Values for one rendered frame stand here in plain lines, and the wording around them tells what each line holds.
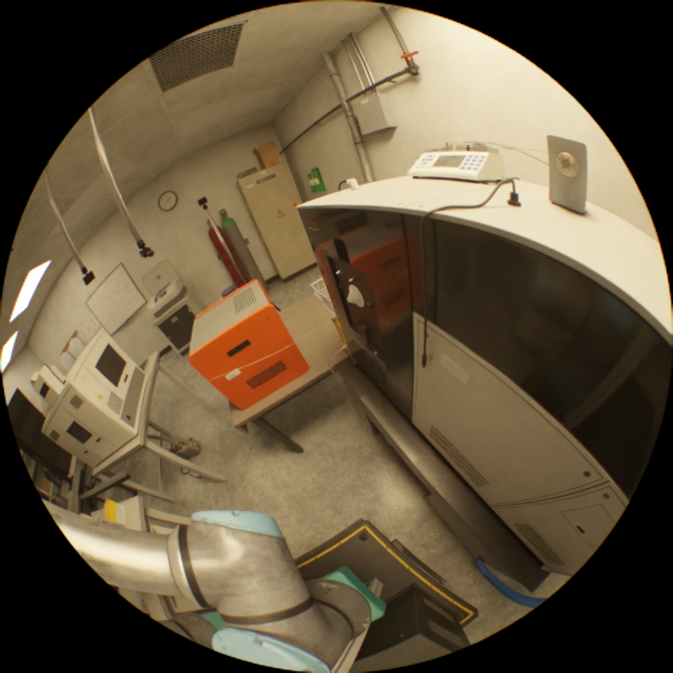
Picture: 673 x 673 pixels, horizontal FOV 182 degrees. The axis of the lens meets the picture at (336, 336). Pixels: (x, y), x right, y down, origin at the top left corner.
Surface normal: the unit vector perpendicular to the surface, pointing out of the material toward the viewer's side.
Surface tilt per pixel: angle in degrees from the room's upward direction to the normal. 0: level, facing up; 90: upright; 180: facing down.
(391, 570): 0
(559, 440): 90
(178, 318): 90
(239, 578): 38
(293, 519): 0
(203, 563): 43
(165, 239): 90
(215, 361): 90
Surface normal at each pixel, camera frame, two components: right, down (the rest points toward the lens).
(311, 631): 0.74, -0.67
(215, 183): 0.48, 0.51
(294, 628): 0.56, -0.77
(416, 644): -0.27, -0.69
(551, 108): -0.84, 0.51
